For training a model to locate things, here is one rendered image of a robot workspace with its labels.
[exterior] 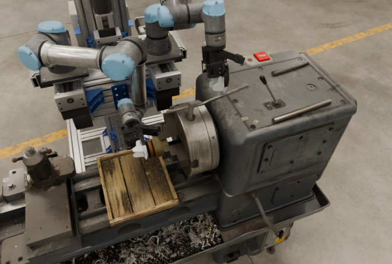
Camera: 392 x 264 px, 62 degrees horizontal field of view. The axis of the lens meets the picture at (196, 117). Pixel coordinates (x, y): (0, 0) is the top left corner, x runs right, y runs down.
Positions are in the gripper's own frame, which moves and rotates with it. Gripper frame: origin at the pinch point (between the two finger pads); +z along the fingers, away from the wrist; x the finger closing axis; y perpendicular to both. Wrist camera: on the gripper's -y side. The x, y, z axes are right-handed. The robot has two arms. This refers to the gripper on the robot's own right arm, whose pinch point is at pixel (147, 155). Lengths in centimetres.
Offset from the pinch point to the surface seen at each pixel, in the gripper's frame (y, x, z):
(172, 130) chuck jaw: -12.8, 5.8, -5.4
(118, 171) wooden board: 13.0, -19.5, -11.3
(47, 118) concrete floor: 62, -108, -158
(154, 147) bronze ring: -3.4, 3.5, -0.9
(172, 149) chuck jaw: -10.5, 2.7, 2.3
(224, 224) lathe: -32, -51, 17
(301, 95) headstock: -68, 17, 4
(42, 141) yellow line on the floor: 68, -108, -130
